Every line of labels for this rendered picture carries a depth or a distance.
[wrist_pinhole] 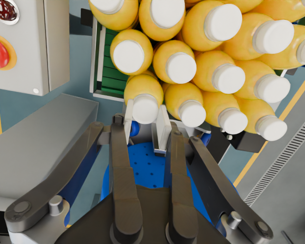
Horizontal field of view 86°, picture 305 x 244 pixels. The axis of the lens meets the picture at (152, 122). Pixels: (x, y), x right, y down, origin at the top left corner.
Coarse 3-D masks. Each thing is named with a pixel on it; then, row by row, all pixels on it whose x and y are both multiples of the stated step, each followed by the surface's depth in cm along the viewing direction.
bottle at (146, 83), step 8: (144, 72) 31; (152, 72) 35; (128, 80) 31; (136, 80) 27; (144, 80) 26; (152, 80) 27; (128, 88) 27; (136, 88) 25; (144, 88) 25; (152, 88) 26; (160, 88) 27; (128, 96) 26; (136, 96) 24; (152, 96) 24; (160, 96) 26; (160, 104) 27
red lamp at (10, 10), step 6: (0, 0) 18; (6, 0) 18; (0, 6) 18; (6, 6) 18; (12, 6) 18; (0, 12) 18; (6, 12) 18; (12, 12) 18; (0, 18) 18; (6, 18) 18; (12, 18) 19
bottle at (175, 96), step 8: (160, 80) 42; (168, 88) 32; (176, 88) 29; (184, 88) 28; (192, 88) 28; (168, 96) 30; (176, 96) 28; (184, 96) 27; (192, 96) 27; (200, 96) 28; (168, 104) 30; (176, 104) 28; (200, 104) 27; (176, 112) 28
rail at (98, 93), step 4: (96, 92) 37; (100, 92) 37; (104, 92) 38; (108, 92) 38; (112, 92) 39; (96, 96) 36; (100, 96) 36; (104, 96) 36; (108, 96) 36; (112, 96) 37; (116, 96) 37; (120, 96) 38; (116, 100) 37; (120, 100) 37; (164, 104) 39
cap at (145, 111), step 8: (144, 96) 23; (136, 104) 22; (144, 104) 22; (152, 104) 22; (136, 112) 23; (144, 112) 23; (152, 112) 23; (136, 120) 23; (144, 120) 24; (152, 120) 24
